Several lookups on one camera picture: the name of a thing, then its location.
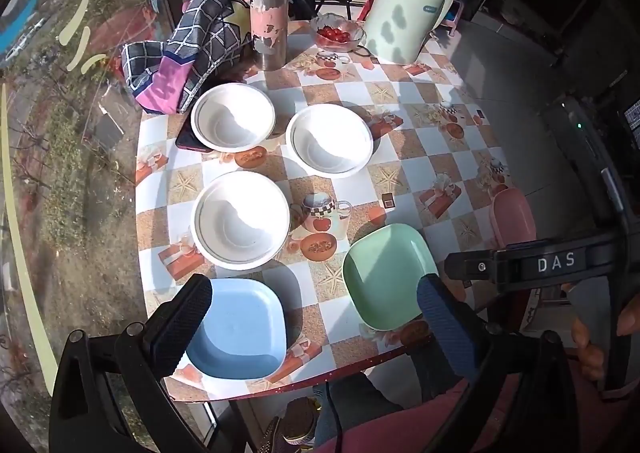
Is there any green square plate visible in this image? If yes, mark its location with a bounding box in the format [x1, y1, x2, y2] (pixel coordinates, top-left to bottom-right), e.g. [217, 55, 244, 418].
[343, 224, 440, 332]

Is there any white paper bowl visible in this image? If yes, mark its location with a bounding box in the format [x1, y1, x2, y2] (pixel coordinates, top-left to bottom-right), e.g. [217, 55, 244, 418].
[285, 104, 374, 179]
[191, 82, 277, 153]
[190, 170, 292, 270]

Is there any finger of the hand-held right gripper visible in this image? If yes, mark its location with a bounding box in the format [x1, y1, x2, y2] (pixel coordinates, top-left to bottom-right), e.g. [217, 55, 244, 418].
[444, 244, 523, 285]

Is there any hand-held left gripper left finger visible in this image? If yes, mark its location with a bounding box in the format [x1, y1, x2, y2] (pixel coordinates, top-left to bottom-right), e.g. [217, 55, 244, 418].
[48, 274, 213, 453]

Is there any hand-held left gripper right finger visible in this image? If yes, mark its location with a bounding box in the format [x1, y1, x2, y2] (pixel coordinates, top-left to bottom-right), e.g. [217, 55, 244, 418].
[416, 273, 601, 453]

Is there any pink peeling thermos bottle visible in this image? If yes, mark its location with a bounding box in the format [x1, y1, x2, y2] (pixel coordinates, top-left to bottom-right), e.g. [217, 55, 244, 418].
[249, 0, 289, 71]

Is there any person's dark trouser leg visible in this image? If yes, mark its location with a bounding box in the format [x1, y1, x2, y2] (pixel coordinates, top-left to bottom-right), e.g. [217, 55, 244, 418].
[315, 333, 473, 453]

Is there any person's pink clothing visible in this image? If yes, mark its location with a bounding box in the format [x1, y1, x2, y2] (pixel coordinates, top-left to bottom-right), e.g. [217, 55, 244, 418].
[310, 368, 640, 453]

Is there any blue square plate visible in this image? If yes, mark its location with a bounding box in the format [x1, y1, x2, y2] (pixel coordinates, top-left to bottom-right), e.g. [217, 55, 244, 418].
[185, 278, 287, 380]

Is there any checkered printed tablecloth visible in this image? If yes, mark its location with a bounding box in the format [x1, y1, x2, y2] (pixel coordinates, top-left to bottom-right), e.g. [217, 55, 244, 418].
[135, 18, 538, 404]

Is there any grid-patterned grey pink cloth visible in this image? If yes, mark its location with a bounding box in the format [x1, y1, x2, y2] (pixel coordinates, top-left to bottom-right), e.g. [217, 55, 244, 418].
[121, 0, 253, 115]

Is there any person's right hand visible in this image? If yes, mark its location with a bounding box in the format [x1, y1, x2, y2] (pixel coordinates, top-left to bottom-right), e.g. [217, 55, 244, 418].
[562, 282, 640, 382]

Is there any person's shoe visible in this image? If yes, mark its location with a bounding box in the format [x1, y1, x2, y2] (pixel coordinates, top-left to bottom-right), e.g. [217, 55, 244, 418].
[257, 397, 319, 450]

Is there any dark red phone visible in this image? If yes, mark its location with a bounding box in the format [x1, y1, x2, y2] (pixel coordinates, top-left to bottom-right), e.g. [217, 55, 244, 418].
[175, 123, 213, 154]

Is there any pale green electric kettle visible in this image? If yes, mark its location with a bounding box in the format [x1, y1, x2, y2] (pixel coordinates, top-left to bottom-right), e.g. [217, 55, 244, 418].
[362, 0, 455, 65]

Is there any glass bowl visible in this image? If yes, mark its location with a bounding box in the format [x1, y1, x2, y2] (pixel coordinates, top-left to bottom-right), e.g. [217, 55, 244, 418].
[310, 13, 367, 52]

